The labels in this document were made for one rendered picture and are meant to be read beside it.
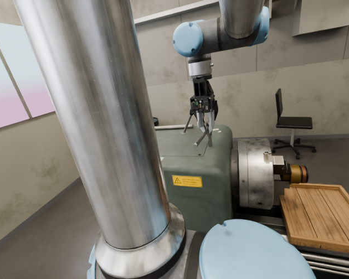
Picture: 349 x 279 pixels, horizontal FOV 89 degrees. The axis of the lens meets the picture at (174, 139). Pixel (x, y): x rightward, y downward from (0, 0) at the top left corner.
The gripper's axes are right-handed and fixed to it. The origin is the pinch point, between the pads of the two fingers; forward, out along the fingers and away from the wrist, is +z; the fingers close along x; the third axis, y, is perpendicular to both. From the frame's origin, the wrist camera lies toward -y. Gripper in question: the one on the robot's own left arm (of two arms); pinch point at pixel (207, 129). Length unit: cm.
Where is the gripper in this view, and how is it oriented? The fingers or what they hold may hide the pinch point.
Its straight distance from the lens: 70.1
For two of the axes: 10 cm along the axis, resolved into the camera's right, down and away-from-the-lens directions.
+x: 9.4, -0.2, -3.4
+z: 1.6, 9.2, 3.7
